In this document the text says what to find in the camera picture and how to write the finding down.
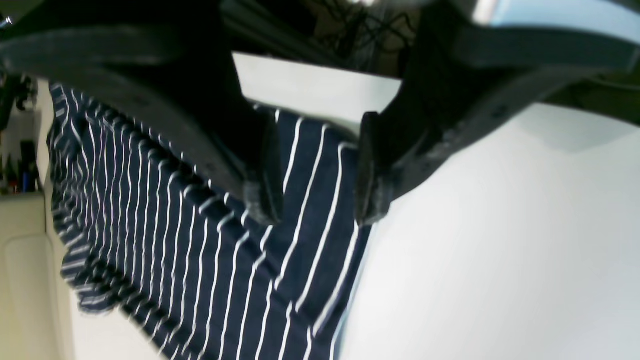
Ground navy white striped T-shirt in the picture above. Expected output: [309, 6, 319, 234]
[47, 83, 370, 360]

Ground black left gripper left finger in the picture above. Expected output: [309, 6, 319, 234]
[1, 0, 284, 225]

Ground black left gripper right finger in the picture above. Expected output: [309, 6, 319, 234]
[355, 0, 639, 226]

